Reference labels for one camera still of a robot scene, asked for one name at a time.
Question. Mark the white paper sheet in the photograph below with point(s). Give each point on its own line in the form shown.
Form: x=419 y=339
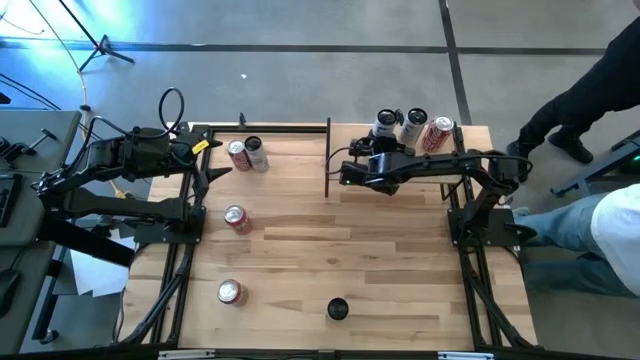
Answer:
x=95 y=272

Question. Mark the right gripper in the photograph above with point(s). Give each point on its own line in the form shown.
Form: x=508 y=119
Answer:
x=387 y=146

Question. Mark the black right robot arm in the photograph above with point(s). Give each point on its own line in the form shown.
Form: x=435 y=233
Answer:
x=450 y=162

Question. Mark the black keyboard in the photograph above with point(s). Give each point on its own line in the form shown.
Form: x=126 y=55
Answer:
x=7 y=200

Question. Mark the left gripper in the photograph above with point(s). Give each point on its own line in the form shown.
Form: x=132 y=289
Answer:
x=187 y=150

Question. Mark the wooden shelf black frame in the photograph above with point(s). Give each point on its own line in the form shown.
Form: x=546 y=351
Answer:
x=342 y=135

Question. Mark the black desk beam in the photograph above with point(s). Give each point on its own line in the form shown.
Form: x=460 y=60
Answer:
x=85 y=242

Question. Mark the black tripod stand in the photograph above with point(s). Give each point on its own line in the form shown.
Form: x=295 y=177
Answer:
x=102 y=48

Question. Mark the Celsius Tropical Vibe can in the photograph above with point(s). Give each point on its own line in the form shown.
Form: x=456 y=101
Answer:
x=338 y=309

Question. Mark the red soda can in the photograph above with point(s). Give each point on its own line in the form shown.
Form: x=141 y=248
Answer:
x=232 y=294

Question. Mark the red Coca-Cola can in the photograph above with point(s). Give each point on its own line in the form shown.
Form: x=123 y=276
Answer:
x=241 y=160
x=434 y=140

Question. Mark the black desk leg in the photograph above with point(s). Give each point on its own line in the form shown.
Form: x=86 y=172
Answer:
x=47 y=310

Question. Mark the black clamp knob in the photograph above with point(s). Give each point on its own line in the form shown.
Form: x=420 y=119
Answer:
x=242 y=120

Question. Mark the black table frame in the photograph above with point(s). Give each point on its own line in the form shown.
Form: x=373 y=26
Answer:
x=270 y=129

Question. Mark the yellow tag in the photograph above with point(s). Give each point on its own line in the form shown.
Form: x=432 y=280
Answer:
x=200 y=146

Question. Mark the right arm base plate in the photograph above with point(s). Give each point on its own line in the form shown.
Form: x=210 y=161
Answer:
x=500 y=235

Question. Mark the white Celsius Arctic Vibe can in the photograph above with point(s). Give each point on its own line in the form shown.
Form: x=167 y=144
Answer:
x=382 y=127
x=257 y=160

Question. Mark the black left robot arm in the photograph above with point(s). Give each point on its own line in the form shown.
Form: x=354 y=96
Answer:
x=125 y=207

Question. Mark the grey desk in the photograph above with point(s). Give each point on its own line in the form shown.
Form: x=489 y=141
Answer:
x=30 y=125
x=25 y=260

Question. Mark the red Fanta strawberry can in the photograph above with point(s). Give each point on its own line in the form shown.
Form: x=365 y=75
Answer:
x=239 y=222

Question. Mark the black stand green light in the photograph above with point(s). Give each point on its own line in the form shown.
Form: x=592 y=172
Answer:
x=590 y=177

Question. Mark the white slim can black lid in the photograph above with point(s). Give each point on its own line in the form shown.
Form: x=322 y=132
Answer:
x=411 y=132

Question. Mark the black computer mouse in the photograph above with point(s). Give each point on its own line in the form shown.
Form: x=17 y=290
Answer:
x=7 y=290

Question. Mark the black desk clamp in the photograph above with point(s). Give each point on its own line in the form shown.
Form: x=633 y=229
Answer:
x=22 y=147

